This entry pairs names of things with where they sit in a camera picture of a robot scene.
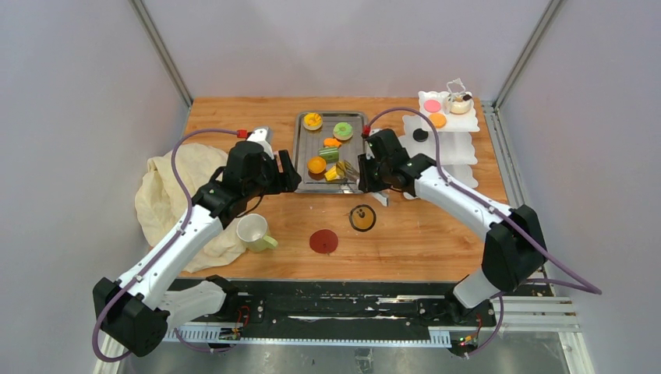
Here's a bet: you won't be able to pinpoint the orange macaron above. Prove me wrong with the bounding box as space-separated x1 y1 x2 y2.
306 157 327 175

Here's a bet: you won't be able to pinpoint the black sandwich cookie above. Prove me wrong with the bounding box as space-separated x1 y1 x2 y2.
412 129 429 143

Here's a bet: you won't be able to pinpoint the yellow cake slice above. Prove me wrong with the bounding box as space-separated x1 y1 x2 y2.
323 161 347 182

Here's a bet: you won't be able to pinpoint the metal serving tongs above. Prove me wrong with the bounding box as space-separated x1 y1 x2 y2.
335 156 390 207

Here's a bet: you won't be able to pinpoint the steel baking tray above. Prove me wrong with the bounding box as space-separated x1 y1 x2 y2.
292 111 367 194

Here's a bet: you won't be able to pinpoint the orange star cookie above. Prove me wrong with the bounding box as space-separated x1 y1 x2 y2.
323 137 342 148

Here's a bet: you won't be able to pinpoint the green frosted donut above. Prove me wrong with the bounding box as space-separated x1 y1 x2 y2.
333 122 353 141

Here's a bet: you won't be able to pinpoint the orange biscuit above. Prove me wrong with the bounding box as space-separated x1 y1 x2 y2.
428 112 447 129

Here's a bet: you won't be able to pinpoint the pink macaron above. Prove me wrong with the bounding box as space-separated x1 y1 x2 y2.
422 99 442 114

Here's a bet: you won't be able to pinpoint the white three-tier dessert stand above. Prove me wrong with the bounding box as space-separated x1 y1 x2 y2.
399 78 479 189

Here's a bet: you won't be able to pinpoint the white chocolate donut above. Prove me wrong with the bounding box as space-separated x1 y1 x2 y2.
448 93 473 115

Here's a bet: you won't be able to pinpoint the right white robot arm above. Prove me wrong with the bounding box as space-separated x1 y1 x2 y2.
359 129 546 325

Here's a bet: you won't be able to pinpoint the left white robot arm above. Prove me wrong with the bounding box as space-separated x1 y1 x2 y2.
92 140 302 362

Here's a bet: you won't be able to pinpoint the green layered cake roll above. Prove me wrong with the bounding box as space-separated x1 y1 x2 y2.
318 147 340 164

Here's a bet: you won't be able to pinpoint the yellow face coaster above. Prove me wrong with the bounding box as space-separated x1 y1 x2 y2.
348 204 376 232

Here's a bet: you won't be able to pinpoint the yellow flower tart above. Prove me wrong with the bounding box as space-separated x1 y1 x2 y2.
302 112 323 131

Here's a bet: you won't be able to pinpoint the red apple coaster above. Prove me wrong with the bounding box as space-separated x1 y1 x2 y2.
309 229 339 254

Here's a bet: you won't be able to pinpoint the cream cloth bag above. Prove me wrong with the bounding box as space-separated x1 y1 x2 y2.
134 143 246 273

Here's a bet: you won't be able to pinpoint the green handled white mug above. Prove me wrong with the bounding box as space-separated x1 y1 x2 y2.
236 213 278 252

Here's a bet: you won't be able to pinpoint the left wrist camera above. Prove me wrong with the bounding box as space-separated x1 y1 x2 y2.
247 126 274 159

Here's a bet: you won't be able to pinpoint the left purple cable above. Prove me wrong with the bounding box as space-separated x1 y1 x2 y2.
91 129 249 363

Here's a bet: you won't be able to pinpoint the purple cable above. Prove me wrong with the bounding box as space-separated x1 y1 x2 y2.
91 129 249 363
361 107 603 357

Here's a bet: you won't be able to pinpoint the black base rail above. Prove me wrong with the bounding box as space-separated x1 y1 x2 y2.
139 276 522 357

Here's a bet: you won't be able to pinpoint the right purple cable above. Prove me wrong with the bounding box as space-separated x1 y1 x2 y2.
361 107 603 357

